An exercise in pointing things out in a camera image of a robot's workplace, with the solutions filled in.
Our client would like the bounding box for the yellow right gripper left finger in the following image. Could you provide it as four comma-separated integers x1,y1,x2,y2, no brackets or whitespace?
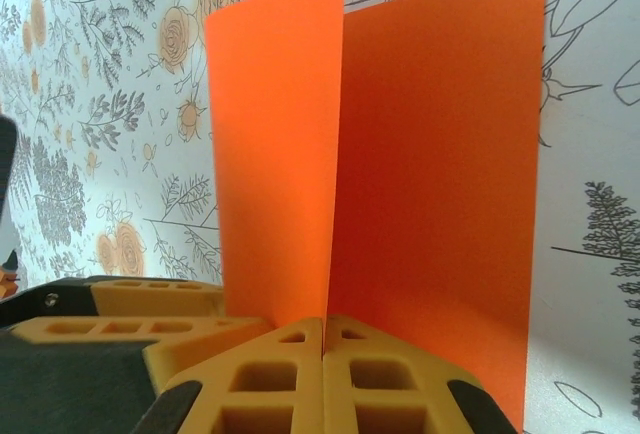
144,316,326,434

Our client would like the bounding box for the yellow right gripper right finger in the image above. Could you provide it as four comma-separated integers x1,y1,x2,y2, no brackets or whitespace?
323,313,516,434

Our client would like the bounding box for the orange square paper sheet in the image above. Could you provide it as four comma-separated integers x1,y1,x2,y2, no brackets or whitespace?
204,0,550,434

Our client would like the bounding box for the floral patterned tablecloth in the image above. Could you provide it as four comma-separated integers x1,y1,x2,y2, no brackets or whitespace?
0,0,640,434

